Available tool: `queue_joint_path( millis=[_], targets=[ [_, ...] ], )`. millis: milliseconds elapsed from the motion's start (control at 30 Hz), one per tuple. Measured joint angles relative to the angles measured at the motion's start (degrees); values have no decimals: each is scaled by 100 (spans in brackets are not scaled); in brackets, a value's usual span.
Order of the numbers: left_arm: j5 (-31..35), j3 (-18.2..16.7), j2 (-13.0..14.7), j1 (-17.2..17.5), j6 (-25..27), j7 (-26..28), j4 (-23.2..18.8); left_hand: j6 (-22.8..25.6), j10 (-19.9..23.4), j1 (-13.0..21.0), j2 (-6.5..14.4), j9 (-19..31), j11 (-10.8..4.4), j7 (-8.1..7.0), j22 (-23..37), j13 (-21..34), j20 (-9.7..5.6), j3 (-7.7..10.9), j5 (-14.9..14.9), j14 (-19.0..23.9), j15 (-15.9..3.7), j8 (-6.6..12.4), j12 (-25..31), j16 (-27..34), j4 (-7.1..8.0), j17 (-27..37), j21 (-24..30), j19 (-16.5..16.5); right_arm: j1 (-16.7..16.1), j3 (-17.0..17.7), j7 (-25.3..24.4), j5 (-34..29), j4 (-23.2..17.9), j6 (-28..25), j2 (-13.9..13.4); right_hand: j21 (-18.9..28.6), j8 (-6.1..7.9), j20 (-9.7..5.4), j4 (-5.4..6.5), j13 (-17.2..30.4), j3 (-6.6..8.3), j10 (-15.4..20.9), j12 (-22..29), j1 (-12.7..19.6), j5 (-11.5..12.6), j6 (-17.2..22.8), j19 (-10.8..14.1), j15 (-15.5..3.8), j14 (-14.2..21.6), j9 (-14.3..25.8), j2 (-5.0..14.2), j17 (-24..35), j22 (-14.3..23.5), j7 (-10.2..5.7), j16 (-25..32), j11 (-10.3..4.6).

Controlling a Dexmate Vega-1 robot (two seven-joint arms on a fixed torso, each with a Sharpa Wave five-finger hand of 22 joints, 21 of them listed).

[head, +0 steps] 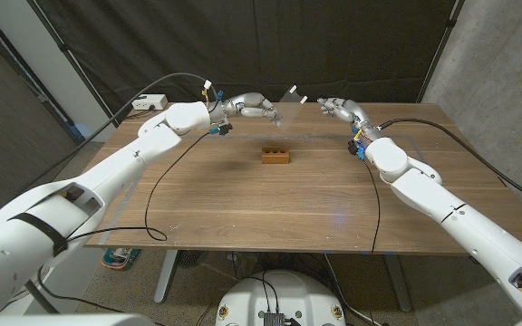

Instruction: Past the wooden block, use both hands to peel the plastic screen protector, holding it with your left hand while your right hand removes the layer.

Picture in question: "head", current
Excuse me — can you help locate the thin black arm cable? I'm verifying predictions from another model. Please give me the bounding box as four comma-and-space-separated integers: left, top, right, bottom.
361, 158, 382, 255
36, 129, 221, 314

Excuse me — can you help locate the white power outlet box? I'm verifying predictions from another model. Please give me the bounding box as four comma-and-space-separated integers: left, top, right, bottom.
130, 93, 169, 111

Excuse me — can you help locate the wooden block with three holes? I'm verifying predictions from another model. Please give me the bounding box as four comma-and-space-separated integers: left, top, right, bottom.
260, 146, 291, 165

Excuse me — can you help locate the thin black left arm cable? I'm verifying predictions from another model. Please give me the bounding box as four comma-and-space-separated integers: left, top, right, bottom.
36, 129, 221, 314

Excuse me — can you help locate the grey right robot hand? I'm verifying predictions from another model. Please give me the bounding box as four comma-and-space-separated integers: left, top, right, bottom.
317, 97, 382, 141

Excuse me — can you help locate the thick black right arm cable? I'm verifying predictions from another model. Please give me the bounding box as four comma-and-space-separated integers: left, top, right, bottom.
377, 117, 522, 210

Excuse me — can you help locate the grey table leg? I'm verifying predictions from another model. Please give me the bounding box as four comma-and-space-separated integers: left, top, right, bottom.
382, 254, 412, 313

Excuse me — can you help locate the white table leg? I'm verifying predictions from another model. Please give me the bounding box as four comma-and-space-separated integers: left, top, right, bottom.
154, 249, 179, 304

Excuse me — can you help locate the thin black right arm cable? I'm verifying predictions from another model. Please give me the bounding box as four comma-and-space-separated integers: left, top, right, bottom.
361, 158, 382, 255

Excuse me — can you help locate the dark round ribbed object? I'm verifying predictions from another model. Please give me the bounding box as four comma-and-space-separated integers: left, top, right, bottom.
177, 250, 206, 268

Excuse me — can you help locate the black backdrop stand pole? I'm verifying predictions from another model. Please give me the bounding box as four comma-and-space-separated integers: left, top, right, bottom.
27, 0, 120, 128
417, 0, 466, 104

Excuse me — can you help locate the black power outlet cord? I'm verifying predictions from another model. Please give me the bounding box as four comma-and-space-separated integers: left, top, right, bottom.
124, 107, 153, 120

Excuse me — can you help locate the orange and teal floor item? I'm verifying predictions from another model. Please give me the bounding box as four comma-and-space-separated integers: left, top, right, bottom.
101, 247, 140, 272

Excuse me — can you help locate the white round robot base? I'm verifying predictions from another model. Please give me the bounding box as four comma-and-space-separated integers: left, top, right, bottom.
215, 270, 347, 326

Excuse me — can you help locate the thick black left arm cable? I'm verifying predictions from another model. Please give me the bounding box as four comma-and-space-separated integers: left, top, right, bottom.
24, 72, 220, 194

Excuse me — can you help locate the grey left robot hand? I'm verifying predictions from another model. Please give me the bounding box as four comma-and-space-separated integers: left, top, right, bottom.
217, 91, 285, 128

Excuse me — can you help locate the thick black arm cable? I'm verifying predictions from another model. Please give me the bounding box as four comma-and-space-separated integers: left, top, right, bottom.
377, 117, 522, 210
24, 72, 220, 194

